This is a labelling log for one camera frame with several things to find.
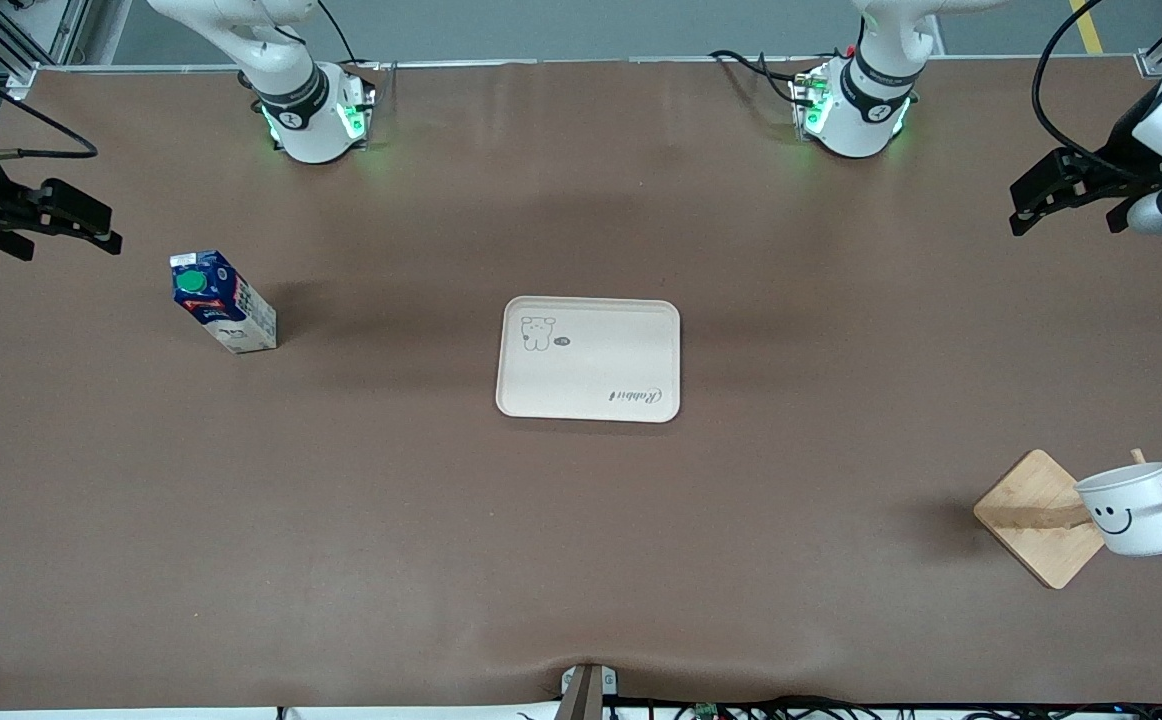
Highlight blue milk carton green cap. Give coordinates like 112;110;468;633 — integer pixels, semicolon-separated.
169;250;279;355

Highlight white smiley cup black handle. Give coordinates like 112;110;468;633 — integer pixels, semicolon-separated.
1074;461;1162;558

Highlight wooden cup stand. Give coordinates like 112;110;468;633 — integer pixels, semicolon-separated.
973;448;1162;591

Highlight cream rectangular plastic tray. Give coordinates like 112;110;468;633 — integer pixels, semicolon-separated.
496;296;682;424

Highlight yellow floor tape strip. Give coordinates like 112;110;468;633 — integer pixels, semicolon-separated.
1069;0;1107;56

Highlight brown table cover mat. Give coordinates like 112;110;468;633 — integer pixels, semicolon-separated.
0;58;1162;713

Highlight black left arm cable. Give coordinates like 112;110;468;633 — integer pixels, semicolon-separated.
1031;0;1152;186

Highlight black right arm base cable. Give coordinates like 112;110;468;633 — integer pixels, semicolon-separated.
316;0;382;71

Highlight black left arm base cables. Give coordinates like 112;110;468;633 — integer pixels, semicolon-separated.
709;48;812;106

